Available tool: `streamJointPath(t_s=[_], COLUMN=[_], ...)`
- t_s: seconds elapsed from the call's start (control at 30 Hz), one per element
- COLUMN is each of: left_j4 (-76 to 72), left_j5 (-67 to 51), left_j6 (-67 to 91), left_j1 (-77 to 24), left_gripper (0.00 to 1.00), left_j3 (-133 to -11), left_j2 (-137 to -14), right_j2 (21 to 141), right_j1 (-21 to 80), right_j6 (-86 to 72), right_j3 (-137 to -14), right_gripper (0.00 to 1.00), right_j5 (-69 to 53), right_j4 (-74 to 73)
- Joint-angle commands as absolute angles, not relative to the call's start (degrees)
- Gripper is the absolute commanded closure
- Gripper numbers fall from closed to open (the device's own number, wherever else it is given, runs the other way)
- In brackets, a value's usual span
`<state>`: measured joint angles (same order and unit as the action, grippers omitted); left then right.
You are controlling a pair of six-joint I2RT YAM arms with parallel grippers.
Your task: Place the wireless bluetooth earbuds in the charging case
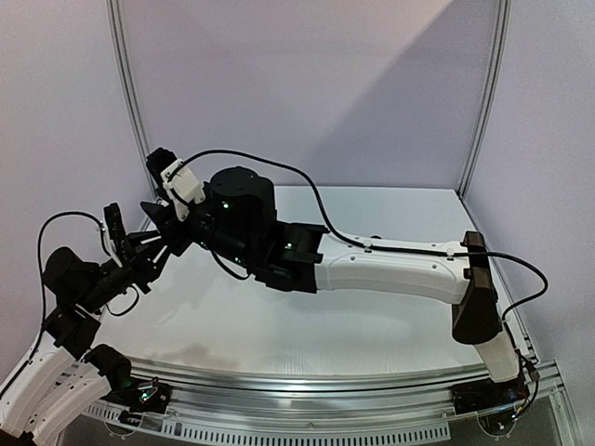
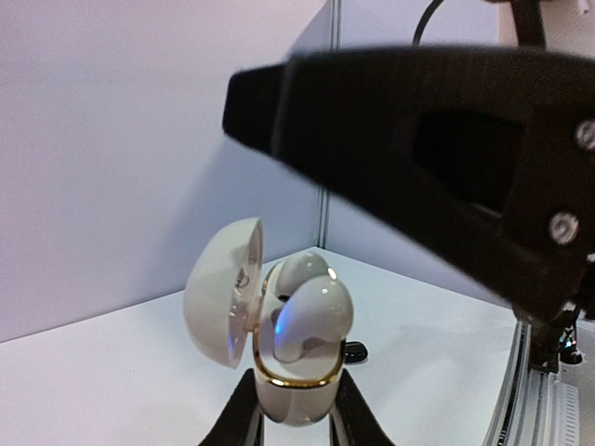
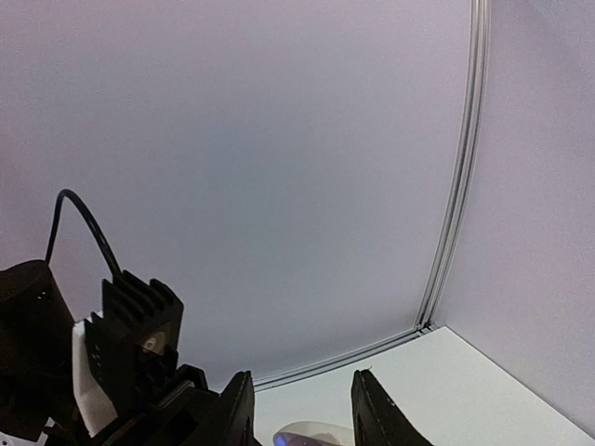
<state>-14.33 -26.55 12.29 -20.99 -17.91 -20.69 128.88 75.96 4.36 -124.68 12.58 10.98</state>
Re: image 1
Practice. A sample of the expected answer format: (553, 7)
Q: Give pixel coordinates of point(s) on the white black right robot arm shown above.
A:
(374, 313)

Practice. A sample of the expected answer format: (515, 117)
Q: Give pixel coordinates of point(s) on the right aluminium frame post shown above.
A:
(489, 92)

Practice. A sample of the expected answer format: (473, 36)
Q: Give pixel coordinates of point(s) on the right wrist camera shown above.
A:
(176, 183)

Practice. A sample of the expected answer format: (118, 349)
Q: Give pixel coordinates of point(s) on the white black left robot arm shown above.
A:
(65, 371)

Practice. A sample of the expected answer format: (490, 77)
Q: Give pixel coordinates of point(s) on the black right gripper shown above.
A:
(176, 228)

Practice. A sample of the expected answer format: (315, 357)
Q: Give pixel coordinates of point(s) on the left aluminium frame post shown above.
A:
(124, 68)

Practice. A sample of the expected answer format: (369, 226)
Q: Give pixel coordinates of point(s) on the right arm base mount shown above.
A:
(493, 392)

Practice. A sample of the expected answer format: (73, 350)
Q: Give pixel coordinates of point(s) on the perforated metal cable tray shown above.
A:
(202, 431)

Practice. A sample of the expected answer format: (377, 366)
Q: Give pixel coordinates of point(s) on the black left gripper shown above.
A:
(140, 265)

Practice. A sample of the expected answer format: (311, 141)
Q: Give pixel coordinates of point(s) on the front aluminium rail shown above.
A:
(269, 401)

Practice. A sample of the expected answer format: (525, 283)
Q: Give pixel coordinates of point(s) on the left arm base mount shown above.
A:
(142, 396)

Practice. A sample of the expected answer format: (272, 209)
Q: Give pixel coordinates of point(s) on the aluminium frame post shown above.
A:
(489, 92)
(124, 68)

